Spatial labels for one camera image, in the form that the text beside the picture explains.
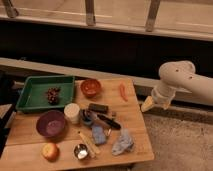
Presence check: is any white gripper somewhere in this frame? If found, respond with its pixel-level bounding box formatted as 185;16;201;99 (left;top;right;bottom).
141;82;176;112

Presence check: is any dark brown eraser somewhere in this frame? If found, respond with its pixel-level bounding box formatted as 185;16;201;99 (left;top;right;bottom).
88;103;108;114

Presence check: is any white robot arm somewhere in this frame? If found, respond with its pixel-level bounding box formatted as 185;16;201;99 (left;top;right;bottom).
141;61;213;112

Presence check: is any white cylindrical cup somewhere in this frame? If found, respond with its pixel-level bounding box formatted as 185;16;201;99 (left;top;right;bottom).
64;103;80;124

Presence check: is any small metal cup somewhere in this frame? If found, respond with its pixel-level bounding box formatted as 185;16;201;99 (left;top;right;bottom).
74;144;89;160

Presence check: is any orange carrot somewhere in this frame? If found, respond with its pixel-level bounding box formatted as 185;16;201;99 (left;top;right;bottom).
119;84;128;102

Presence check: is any crumpled blue grey cloth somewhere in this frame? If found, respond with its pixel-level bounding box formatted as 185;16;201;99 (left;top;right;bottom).
111;129;134;156

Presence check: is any wooden table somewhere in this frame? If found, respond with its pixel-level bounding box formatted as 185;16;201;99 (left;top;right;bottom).
0;78;154;171

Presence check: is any blue sponge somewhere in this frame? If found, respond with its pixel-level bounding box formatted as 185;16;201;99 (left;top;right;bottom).
92;125;106;145

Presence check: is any orange bowl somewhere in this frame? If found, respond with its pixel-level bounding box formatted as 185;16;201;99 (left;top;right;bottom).
80;79;101;98

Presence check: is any blue tape roll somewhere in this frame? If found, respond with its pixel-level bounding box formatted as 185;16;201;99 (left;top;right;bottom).
81;110;93;126

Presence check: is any wooden stick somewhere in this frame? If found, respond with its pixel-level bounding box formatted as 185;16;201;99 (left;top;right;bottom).
78;131;100;158

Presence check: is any dark grape bunch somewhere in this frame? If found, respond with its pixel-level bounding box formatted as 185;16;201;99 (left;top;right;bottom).
46;87;60;105

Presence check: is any purple bowl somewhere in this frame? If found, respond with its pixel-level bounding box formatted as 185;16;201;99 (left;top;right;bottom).
36;110;66;138

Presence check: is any red yellow apple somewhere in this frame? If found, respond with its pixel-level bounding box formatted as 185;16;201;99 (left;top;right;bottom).
41;143;59;161

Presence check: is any green plastic tray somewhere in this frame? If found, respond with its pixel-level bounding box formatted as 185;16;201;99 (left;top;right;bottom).
16;75;75;113

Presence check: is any black handled knife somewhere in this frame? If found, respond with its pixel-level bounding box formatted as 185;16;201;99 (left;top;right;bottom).
91;113;121;130

